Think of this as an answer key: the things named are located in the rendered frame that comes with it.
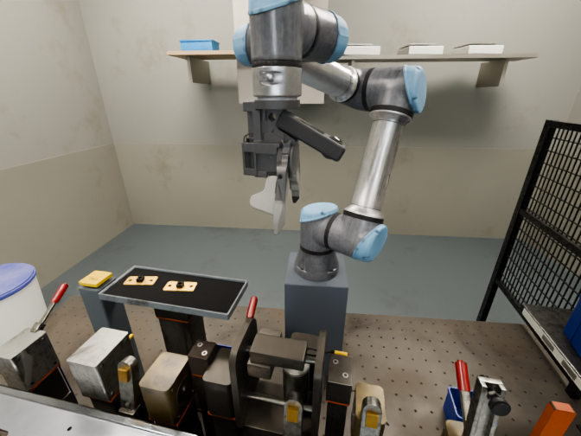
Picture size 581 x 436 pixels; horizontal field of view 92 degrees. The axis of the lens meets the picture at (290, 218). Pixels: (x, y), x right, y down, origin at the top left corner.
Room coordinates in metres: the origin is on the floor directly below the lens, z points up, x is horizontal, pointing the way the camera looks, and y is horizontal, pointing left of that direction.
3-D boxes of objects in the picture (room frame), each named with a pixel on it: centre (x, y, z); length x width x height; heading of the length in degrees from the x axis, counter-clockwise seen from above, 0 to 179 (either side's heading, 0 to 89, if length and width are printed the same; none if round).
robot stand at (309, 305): (0.81, -0.09, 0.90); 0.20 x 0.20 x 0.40; 85
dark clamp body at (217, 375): (0.47, 0.15, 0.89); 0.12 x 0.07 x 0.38; 168
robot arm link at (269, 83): (0.47, 0.02, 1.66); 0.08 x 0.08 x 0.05
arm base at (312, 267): (0.81, -0.09, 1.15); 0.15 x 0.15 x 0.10
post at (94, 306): (0.68, 0.57, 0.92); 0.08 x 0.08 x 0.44; 78
